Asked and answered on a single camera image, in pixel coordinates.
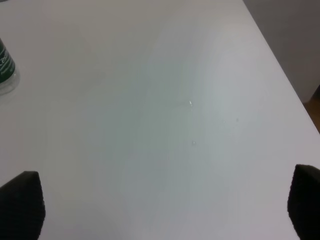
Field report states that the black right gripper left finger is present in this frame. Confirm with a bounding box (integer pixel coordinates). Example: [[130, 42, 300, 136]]
[[0, 171, 46, 240]]

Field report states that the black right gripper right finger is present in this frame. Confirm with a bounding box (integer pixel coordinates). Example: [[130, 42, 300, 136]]
[[287, 164, 320, 240]]

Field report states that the clear bottle green label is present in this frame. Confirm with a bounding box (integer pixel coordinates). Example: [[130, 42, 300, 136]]
[[0, 40, 20, 96]]

